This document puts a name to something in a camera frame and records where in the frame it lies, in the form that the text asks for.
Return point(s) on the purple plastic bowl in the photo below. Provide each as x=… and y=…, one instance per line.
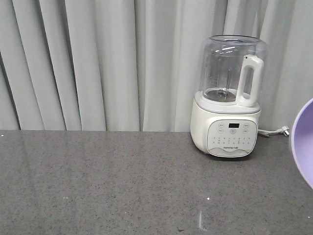
x=301, y=142

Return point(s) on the grey pleated curtain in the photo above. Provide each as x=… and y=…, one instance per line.
x=131, y=65

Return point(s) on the white blender with clear jar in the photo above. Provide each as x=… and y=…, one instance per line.
x=226, y=108

